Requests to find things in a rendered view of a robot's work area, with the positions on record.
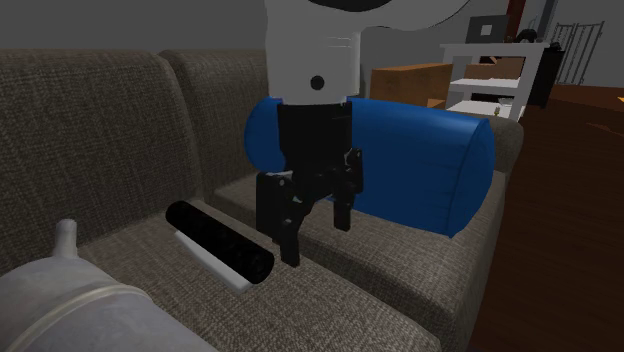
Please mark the blue bolster cushion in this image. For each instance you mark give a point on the blue bolster cushion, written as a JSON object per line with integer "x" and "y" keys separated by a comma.
{"x": 414, "y": 166}

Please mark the grey-brown fabric sofa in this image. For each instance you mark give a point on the grey-brown fabric sofa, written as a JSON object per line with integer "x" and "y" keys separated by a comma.
{"x": 385, "y": 273}

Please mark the white shelf unit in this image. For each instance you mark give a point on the white shelf unit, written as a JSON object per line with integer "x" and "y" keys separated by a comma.
{"x": 487, "y": 83}

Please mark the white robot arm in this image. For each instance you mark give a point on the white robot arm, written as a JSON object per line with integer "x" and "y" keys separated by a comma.
{"x": 312, "y": 44}

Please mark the black box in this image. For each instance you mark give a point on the black box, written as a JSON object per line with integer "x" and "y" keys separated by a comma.
{"x": 546, "y": 73}

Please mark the black cylinder with white base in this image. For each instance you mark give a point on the black cylinder with white base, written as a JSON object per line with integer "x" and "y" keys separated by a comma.
{"x": 219, "y": 239}

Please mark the brown wooden chest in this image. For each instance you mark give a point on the brown wooden chest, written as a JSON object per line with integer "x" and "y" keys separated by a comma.
{"x": 409, "y": 83}

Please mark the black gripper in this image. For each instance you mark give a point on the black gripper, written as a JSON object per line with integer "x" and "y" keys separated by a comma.
{"x": 312, "y": 136}

